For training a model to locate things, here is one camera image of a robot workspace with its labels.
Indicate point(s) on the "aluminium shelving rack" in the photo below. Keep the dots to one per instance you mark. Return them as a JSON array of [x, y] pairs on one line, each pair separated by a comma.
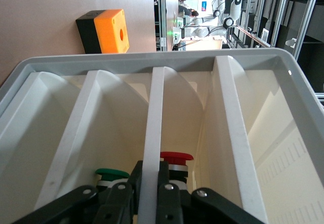
[[314, 21]]

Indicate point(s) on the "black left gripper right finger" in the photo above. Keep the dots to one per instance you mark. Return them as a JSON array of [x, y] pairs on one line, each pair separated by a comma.
[[177, 208]]

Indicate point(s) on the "red mushroom push button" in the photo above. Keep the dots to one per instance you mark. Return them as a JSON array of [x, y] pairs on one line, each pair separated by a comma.
[[177, 156]]

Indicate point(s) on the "orange and black button box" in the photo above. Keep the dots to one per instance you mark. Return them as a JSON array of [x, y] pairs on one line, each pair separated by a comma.
[[108, 32]]

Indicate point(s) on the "green mushroom push button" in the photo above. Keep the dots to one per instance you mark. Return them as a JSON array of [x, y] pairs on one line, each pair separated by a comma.
[[111, 174]]

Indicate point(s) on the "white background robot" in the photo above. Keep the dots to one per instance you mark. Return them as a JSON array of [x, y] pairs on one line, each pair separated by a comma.
[[236, 4]]

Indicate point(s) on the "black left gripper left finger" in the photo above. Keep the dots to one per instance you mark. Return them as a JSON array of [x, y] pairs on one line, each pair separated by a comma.
[[76, 206]]

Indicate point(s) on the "aluminium frame post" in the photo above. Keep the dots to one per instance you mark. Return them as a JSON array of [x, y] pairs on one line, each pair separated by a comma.
[[163, 11]]

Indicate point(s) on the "white drawer cabinet housing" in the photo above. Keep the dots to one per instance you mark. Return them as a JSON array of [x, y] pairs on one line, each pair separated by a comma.
[[152, 59]]

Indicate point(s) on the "white plastic drawer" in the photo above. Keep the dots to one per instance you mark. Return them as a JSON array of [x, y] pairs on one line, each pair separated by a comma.
[[233, 133], [30, 133], [152, 133], [108, 123]]

